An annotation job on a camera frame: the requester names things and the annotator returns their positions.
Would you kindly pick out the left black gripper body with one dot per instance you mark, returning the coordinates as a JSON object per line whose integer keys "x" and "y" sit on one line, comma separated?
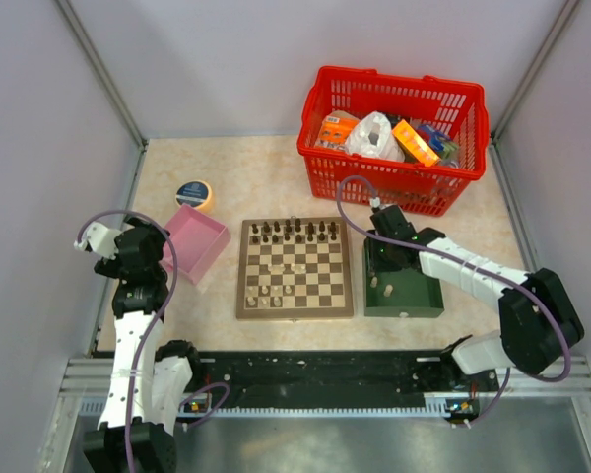
{"x": 111, "y": 266}

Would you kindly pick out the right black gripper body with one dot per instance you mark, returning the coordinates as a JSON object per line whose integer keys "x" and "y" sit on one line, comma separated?
{"x": 381, "y": 255}

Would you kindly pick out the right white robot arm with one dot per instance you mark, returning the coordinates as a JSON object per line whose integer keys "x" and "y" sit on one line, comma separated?
{"x": 538, "y": 323}

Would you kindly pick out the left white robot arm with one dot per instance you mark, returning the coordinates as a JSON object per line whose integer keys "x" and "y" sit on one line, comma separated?
{"x": 135, "y": 432}

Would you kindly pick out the dark chess pieces group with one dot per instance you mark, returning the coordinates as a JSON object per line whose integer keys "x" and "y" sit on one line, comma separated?
{"x": 315, "y": 231}

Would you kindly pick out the wooden chess board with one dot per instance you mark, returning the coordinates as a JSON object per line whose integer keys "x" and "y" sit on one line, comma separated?
{"x": 303, "y": 282}

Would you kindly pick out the green wooden tray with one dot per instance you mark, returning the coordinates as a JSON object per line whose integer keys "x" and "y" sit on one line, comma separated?
{"x": 414, "y": 295}

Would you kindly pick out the pink open box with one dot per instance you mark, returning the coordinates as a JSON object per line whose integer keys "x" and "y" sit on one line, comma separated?
{"x": 198, "y": 240}

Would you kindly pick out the yellow tape roll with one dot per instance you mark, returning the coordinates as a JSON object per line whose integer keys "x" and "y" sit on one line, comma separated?
{"x": 197, "y": 194}

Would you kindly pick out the red plastic basket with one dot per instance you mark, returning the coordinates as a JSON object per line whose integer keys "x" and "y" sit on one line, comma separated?
{"x": 455, "y": 108}

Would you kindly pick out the white plastic bag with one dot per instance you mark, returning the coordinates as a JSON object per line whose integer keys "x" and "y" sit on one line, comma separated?
{"x": 372, "y": 138}

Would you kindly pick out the blue packaged item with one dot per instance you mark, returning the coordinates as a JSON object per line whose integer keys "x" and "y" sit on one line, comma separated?
{"x": 439, "y": 142}

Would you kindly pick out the orange box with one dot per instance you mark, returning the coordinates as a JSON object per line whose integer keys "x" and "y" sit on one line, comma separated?
{"x": 410, "y": 140}

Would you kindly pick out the orange printed carton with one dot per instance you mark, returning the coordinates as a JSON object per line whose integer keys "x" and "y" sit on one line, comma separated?
{"x": 335, "y": 129}

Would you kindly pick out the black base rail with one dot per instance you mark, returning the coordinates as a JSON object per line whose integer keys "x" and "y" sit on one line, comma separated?
{"x": 333, "y": 379}

